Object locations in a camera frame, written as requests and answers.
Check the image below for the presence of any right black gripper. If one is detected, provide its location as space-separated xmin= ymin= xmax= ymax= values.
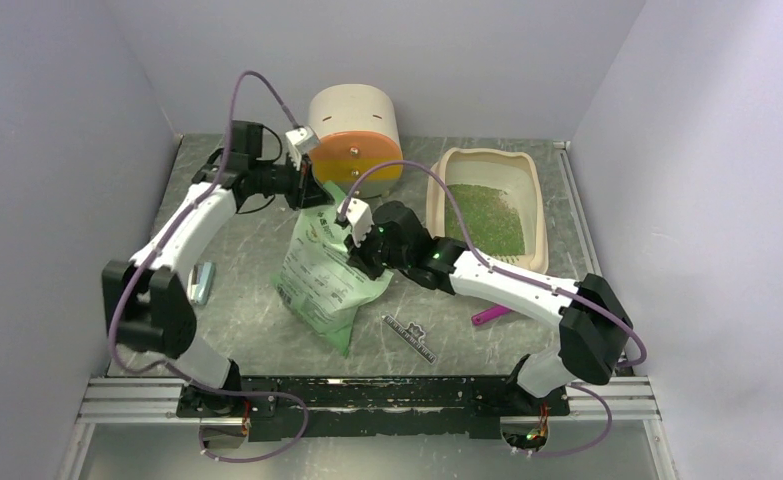
xmin=344 ymin=219 xmax=412 ymax=280

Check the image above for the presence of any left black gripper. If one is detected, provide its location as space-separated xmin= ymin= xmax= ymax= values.
xmin=251 ymin=150 xmax=336 ymax=211

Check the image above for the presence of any green litter bag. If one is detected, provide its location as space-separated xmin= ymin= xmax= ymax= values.
xmin=272 ymin=182 xmax=393 ymax=357

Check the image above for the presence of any magenta plastic scoop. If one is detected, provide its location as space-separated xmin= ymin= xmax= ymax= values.
xmin=471 ymin=305 xmax=512 ymax=326

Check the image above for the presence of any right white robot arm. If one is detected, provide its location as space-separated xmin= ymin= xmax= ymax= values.
xmin=336 ymin=199 xmax=632 ymax=414

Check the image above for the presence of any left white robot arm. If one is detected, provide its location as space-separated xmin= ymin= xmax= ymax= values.
xmin=101 ymin=120 xmax=332 ymax=418

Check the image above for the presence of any beige litter box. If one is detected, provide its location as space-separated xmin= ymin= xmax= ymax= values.
xmin=431 ymin=147 xmax=549 ymax=274

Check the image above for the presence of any beige orange drawer cabinet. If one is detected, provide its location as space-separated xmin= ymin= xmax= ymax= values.
xmin=308 ymin=84 xmax=403 ymax=191

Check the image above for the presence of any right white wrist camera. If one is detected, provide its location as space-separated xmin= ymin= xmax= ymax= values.
xmin=342 ymin=198 xmax=374 ymax=247

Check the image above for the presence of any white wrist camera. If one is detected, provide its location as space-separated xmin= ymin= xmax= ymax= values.
xmin=342 ymin=198 xmax=374 ymax=247
xmin=285 ymin=126 xmax=320 ymax=162

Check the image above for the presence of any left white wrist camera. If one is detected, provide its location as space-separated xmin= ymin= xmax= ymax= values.
xmin=285 ymin=126 xmax=320 ymax=162

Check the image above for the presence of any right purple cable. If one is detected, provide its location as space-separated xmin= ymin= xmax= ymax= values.
xmin=336 ymin=160 xmax=649 ymax=460

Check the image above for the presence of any black mounting rail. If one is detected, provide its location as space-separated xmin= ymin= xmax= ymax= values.
xmin=175 ymin=375 xmax=570 ymax=442

